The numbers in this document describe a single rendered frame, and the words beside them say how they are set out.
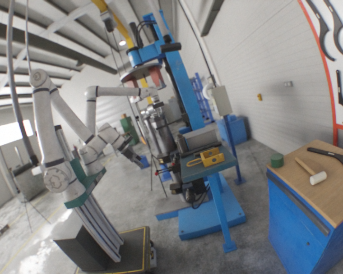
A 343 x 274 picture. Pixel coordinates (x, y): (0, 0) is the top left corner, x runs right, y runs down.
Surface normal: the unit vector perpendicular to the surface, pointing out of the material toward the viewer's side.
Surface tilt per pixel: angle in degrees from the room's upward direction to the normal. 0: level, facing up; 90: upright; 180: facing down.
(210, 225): 0
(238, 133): 90
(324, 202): 0
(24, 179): 90
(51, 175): 93
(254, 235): 0
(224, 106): 90
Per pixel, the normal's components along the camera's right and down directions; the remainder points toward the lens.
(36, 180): 0.93, -0.30
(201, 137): -0.04, 0.22
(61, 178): 0.59, 0.10
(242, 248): -0.33, -0.92
